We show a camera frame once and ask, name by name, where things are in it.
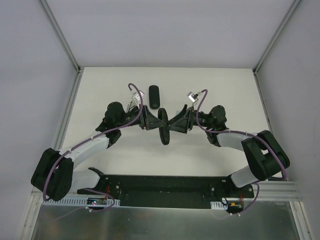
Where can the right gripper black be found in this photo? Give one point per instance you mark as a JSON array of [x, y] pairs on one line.
[[189, 119]]

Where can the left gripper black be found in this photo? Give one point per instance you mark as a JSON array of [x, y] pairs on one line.
[[143, 117]]

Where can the black glasses case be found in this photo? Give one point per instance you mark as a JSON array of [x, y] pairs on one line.
[[164, 131], [154, 97]]

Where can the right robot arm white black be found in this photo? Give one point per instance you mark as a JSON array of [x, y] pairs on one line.
[[263, 153]]

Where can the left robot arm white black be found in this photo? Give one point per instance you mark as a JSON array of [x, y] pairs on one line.
[[55, 173]]

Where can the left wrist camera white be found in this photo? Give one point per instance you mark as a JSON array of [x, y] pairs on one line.
[[136, 97]]

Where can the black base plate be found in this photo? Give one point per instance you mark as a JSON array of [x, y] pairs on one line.
[[185, 192]]

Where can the left white cable duct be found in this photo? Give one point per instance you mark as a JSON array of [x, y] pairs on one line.
[[84, 201]]

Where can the white cable duct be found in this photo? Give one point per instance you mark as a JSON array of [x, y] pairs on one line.
[[84, 201], [218, 205]]

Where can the right white cable duct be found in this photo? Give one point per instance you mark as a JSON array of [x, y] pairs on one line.
[[218, 205]]

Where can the left aluminium frame post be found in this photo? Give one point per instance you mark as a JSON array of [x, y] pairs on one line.
[[59, 34]]

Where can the aluminium frame post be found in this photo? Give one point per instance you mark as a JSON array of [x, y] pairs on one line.
[[278, 32], [59, 34]]

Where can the aluminium front rail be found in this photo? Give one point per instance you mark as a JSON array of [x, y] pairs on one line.
[[282, 190]]

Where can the right aluminium frame post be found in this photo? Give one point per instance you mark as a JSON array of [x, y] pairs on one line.
[[278, 32]]

